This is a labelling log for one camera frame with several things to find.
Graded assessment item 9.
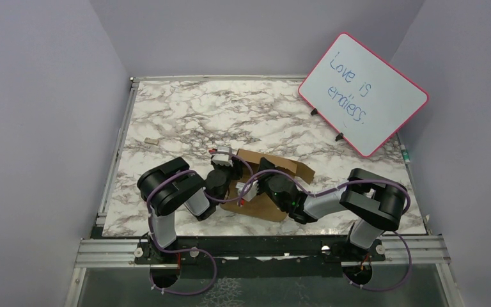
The brown cardboard box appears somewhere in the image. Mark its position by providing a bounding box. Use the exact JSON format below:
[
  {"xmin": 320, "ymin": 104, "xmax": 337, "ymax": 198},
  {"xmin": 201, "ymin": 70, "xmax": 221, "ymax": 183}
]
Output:
[{"xmin": 221, "ymin": 149, "xmax": 315, "ymax": 222}]

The purple cable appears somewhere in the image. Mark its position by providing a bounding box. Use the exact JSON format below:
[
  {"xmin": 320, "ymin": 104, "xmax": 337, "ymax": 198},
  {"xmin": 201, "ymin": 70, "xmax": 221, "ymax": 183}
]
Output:
[
  {"xmin": 146, "ymin": 152, "xmax": 255, "ymax": 296},
  {"xmin": 235, "ymin": 168, "xmax": 414, "ymax": 293}
]

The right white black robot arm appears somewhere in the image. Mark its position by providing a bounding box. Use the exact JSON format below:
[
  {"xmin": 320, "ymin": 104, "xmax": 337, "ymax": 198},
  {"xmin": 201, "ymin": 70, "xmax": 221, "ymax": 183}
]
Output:
[{"xmin": 256, "ymin": 158, "xmax": 410, "ymax": 260}]

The pink framed whiteboard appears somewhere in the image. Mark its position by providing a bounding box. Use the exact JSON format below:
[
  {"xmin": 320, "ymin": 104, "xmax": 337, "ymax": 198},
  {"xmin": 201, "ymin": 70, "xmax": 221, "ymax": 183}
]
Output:
[{"xmin": 298, "ymin": 33, "xmax": 429, "ymax": 157}]

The green capped marker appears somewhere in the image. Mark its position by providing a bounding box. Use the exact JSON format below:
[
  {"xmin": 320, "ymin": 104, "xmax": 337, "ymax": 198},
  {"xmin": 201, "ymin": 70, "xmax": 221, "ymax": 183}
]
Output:
[{"xmin": 400, "ymin": 144, "xmax": 410, "ymax": 164}]

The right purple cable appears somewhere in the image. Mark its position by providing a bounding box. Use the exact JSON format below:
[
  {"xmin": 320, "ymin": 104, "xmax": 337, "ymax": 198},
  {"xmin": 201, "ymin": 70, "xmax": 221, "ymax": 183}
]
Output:
[{"xmin": 235, "ymin": 168, "xmax": 414, "ymax": 293}]

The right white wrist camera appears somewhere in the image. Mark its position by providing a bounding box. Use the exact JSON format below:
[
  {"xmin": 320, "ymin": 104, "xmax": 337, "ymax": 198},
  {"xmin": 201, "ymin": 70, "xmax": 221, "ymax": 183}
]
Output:
[{"xmin": 235, "ymin": 180, "xmax": 259, "ymax": 207}]

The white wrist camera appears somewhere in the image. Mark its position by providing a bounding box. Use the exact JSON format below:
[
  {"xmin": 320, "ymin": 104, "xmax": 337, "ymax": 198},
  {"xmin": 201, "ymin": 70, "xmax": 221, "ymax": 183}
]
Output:
[
  {"xmin": 235, "ymin": 180, "xmax": 259, "ymax": 207},
  {"xmin": 208, "ymin": 146, "xmax": 233, "ymax": 167}
]

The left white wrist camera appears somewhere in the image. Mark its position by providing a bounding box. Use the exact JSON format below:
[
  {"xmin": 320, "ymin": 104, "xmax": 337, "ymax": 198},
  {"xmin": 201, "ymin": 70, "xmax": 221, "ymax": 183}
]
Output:
[{"xmin": 208, "ymin": 146, "xmax": 233, "ymax": 167}]

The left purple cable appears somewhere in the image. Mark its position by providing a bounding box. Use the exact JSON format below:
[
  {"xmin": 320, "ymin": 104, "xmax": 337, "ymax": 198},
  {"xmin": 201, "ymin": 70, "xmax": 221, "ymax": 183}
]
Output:
[{"xmin": 146, "ymin": 152, "xmax": 255, "ymax": 296}]

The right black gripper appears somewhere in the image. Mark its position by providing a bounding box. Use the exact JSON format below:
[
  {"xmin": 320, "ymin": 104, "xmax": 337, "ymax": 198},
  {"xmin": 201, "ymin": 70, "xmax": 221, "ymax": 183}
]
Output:
[{"xmin": 249, "ymin": 157, "xmax": 288, "ymax": 212}]

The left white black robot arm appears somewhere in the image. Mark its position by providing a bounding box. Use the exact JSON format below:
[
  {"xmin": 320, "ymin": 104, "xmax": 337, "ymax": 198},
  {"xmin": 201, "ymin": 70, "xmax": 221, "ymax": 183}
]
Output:
[{"xmin": 137, "ymin": 151, "xmax": 252, "ymax": 263}]

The aluminium table frame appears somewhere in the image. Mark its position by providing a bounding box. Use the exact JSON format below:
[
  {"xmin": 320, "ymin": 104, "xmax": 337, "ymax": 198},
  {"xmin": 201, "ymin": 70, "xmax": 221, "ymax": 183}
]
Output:
[{"xmin": 66, "ymin": 76, "xmax": 463, "ymax": 306}]

